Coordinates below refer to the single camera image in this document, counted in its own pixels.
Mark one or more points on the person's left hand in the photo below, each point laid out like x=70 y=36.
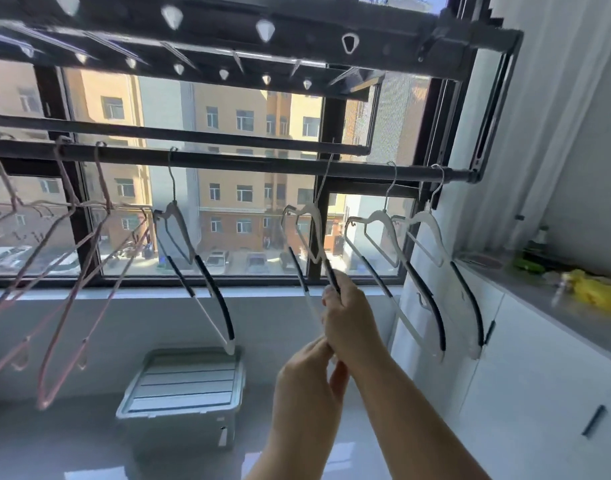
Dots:
x=300 y=389

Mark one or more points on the person's right hand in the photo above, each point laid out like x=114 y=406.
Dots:
x=353 y=324

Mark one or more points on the person's right fingers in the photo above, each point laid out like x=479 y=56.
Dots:
x=331 y=314

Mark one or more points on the person's left fingers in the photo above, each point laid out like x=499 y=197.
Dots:
x=319 y=350

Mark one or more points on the white hanger with black grips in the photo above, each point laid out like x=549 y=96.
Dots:
x=468 y=294
x=315 y=229
x=425 y=299
x=210 y=279

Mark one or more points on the person's left forearm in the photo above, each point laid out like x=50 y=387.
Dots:
x=290 y=452

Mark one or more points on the person's right forearm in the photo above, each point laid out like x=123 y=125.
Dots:
x=415 y=424

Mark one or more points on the grey lidded storage box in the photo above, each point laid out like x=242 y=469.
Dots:
x=185 y=389

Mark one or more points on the grey round dish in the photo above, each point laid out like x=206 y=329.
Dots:
x=480 y=260

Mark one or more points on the thick black hanging rod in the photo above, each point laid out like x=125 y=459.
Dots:
x=235 y=162

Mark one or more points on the white cabinet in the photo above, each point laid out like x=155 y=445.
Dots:
x=525 y=384

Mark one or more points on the green bottle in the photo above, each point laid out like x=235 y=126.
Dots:
x=533 y=252

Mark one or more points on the thin black hanging rod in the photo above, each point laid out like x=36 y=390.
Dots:
x=185 y=135

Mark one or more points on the pink clothes hanger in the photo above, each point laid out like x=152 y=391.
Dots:
x=68 y=174
x=5 y=184
x=104 y=179

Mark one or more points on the white curtain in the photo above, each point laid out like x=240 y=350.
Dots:
x=550 y=119

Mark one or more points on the row of white rack clips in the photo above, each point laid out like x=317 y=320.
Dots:
x=171 y=17

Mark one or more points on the black window frame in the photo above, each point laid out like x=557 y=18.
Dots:
x=330 y=124

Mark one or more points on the black drying rack frame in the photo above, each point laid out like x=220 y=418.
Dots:
x=295 y=54

